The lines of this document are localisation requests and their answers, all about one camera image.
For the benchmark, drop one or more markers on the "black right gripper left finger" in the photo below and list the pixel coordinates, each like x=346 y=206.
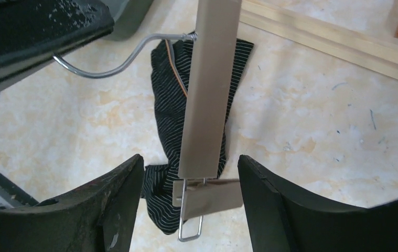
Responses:
x=96 y=216

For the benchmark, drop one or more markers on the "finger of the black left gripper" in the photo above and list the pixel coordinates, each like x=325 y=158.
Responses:
x=32 y=32

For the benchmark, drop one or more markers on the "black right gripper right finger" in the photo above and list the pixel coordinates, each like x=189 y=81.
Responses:
x=283 y=216

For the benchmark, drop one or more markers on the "grey plastic bin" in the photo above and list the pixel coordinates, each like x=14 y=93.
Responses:
x=128 y=16

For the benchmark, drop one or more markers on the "wooden clothes rack frame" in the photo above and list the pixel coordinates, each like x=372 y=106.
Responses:
x=363 y=50

